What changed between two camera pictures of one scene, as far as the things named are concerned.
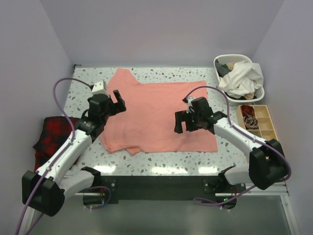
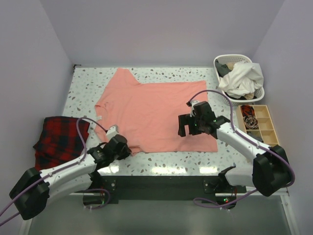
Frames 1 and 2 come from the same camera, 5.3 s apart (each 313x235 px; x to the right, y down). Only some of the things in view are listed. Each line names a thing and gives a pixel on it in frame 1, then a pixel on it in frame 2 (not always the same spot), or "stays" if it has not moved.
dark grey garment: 222,69 stays
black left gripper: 117,107 -> 126,152
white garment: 245,78 stays
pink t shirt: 147,125 stays
